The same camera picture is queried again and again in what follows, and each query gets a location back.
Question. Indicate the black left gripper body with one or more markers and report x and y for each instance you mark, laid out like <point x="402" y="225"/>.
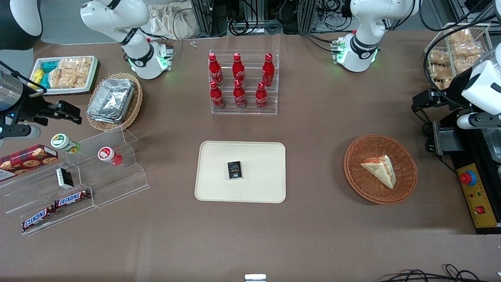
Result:
<point x="450" y="95"/>

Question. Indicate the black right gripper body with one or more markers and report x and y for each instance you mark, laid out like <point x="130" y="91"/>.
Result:
<point x="29" y="109"/>

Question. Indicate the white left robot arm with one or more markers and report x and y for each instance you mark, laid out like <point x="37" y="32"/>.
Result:
<point x="372" y="15"/>

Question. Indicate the white rectangular snack tray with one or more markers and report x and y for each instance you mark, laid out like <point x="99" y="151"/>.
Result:
<point x="66" y="91"/>

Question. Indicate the oval tan wicker basket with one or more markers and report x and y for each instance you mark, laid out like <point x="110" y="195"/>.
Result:
<point x="135" y="105"/>

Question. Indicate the wrapped triangular sandwich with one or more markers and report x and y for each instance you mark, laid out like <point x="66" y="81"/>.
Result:
<point x="381" y="170"/>

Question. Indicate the round brown wicker basket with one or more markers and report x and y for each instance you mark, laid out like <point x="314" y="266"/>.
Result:
<point x="356" y="180"/>

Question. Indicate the beige rectangular serving tray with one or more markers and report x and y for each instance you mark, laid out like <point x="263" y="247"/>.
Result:
<point x="258" y="188"/>

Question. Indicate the clear bag rice crackers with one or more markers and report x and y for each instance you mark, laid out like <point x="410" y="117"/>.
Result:
<point x="461" y="36"/>
<point x="76" y="64"/>
<point x="439" y="72"/>
<point x="466" y="50"/>
<point x="60" y="78"/>
<point x="440" y="58"/>

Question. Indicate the green sunflower yogurt cup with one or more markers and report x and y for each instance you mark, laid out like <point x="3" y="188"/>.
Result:
<point x="62" y="141"/>

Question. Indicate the teal snack packet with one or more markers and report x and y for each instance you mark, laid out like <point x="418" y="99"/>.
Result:
<point x="44" y="80"/>
<point x="49" y="65"/>

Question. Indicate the yellow snack packet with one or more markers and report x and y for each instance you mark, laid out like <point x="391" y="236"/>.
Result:
<point x="37" y="75"/>

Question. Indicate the black grey metal stand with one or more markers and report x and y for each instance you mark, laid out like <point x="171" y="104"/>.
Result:
<point x="444" y="137"/>

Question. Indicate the stacked aluminium foil trays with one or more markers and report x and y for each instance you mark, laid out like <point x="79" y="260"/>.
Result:
<point x="111" y="100"/>

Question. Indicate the red tartan cookie box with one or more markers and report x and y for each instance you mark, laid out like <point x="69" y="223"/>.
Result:
<point x="27" y="160"/>

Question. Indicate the red strawberry yogurt cup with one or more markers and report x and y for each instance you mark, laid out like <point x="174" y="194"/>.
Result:
<point x="107" y="154"/>

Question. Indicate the small black white box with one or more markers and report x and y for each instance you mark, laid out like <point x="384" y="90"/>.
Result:
<point x="64" y="178"/>

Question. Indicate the Snickers chocolate bar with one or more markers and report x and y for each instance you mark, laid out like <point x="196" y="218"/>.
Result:
<point x="72" y="198"/>
<point x="38" y="218"/>

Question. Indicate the red emergency stop button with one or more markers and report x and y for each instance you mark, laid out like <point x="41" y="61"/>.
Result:
<point x="468" y="178"/>

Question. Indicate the clear acrylic stepped display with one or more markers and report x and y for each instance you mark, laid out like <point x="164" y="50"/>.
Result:
<point x="117" y="184"/>

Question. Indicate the black yellow control box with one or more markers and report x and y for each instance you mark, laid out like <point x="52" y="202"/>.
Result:
<point x="483" y="196"/>

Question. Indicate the beige crumpled cloth bag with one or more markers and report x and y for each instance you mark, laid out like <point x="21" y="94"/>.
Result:
<point x="168" y="19"/>

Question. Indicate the red cola bottle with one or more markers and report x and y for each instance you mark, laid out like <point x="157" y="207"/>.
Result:
<point x="215" y="72"/>
<point x="217" y="98"/>
<point x="268" y="72"/>
<point x="238" y="70"/>
<point x="239" y="97"/>
<point x="261" y="98"/>

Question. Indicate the small black flat packet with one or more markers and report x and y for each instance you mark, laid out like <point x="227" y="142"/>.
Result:
<point x="235" y="170"/>

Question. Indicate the clear acrylic bottle rack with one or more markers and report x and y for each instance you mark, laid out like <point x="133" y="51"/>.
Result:
<point x="250" y="58"/>

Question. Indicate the aluminium profile frame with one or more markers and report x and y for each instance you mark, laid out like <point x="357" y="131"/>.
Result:
<point x="211" y="15"/>

